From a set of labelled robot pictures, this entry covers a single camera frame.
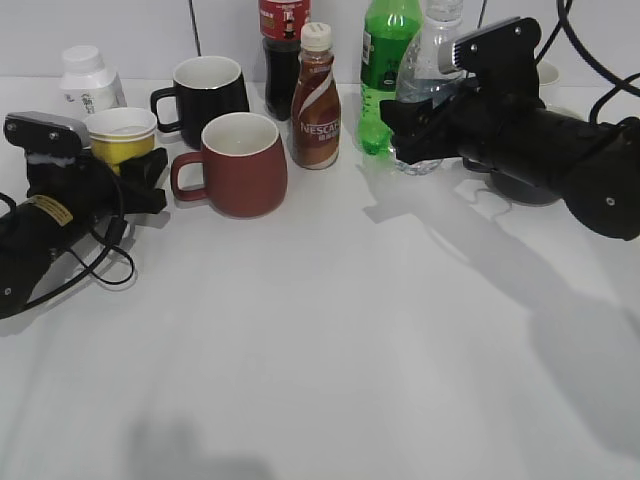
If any yellow paper cup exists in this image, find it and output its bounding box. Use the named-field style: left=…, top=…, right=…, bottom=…
left=84, top=107, right=157, bottom=174

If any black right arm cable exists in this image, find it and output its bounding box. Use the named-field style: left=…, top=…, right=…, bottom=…
left=534, top=0, right=640, bottom=126

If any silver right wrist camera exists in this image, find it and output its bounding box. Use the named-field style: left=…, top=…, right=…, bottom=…
left=437, top=17, right=542, bottom=76

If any dark grey ceramic mug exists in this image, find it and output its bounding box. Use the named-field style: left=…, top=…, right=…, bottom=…
left=462, top=157, right=561, bottom=206

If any clear water bottle green label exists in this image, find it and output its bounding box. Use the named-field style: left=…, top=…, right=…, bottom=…
left=393, top=0, right=469, bottom=177

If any brown Nescafe coffee bottle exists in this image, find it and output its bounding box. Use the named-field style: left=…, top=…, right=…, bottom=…
left=291, top=22, right=341, bottom=170

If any white ceramic mug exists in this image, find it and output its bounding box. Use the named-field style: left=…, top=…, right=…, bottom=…
left=537, top=60, right=583, bottom=120

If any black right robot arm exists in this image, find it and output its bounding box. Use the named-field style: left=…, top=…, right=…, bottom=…
left=380, top=79, right=639, bottom=241

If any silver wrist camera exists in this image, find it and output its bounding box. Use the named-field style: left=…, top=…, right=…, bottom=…
left=437, top=17, right=542, bottom=76
left=3, top=111, right=90, bottom=159

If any cola bottle red label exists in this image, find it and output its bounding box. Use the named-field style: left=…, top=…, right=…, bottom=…
left=257, top=0, right=312, bottom=123

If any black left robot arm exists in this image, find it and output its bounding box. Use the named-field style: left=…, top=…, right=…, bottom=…
left=1, top=148, right=168, bottom=319

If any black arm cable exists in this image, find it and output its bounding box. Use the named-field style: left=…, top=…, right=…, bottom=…
left=534, top=0, right=640, bottom=126
left=0, top=172, right=136, bottom=309

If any red-brown ceramic mug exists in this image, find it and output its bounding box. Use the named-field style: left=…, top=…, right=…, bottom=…
left=170, top=112, right=288, bottom=218

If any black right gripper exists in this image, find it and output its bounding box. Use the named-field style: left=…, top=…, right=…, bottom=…
left=380, top=74, right=548, bottom=165

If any green soda bottle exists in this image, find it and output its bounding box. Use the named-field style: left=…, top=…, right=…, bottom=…
left=357, top=0, right=423, bottom=156

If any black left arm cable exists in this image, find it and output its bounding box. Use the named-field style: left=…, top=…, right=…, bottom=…
left=0, top=172, right=136, bottom=309

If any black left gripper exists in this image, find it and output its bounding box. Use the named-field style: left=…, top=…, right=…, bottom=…
left=24, top=148, right=168, bottom=225

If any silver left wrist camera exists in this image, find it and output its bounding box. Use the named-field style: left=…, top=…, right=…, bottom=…
left=3, top=111, right=90, bottom=159

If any white yogurt carton bottle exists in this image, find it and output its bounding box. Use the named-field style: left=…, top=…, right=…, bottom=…
left=60, top=45, right=127, bottom=120

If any black ceramic mug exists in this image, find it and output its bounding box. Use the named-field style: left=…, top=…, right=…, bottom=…
left=149, top=56, right=250, bottom=150

